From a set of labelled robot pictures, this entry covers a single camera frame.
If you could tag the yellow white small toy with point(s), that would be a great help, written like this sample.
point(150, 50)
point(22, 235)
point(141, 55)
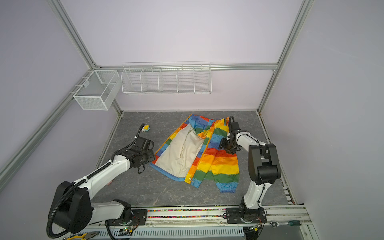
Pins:
point(146, 128)

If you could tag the white wire shelf basket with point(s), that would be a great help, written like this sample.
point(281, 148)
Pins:
point(166, 78)

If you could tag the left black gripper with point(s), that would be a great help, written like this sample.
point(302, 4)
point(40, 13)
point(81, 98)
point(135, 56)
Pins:
point(151, 157)

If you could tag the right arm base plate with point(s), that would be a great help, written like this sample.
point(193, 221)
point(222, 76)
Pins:
point(245, 216)

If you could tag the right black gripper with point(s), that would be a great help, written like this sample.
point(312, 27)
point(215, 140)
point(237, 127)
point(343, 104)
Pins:
point(222, 144)

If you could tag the rainbow striped jacket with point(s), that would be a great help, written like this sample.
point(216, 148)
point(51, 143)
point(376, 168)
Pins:
point(192, 154)

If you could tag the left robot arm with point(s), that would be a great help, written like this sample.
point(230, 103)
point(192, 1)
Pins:
point(72, 209)

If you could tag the white mesh box basket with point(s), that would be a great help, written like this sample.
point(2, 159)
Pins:
point(99, 90)

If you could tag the yellow handled pliers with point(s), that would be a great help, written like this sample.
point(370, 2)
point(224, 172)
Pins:
point(85, 236)

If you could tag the white slotted cable duct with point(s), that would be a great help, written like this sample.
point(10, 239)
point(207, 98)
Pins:
point(178, 233)

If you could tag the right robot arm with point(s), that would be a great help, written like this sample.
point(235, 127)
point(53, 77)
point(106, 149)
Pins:
point(264, 169)

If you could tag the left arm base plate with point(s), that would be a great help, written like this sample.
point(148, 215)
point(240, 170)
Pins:
point(135, 217)

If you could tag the green handled ratchet tool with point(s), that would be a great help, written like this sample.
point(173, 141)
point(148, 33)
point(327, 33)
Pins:
point(293, 223)

